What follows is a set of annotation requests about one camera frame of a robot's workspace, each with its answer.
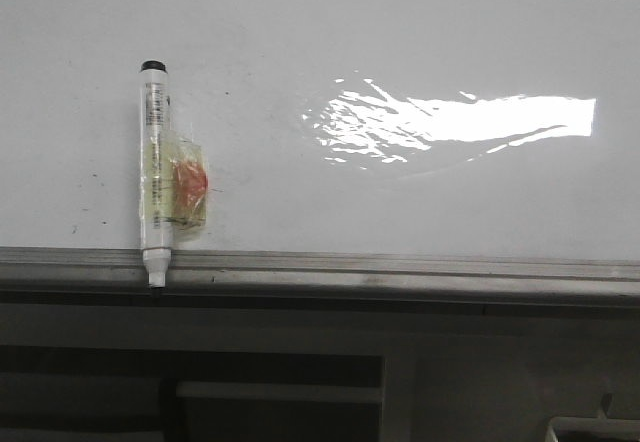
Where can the white whiteboard with metal frame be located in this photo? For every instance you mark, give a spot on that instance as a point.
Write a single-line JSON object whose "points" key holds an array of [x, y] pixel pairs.
{"points": [[369, 148]]}

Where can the white shelf bar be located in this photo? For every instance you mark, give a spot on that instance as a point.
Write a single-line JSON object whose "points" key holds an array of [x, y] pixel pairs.
{"points": [[279, 392]]}

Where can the white marker with taped pad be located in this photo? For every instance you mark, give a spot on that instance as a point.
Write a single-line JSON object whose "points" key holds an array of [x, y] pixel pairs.
{"points": [[174, 183]]}

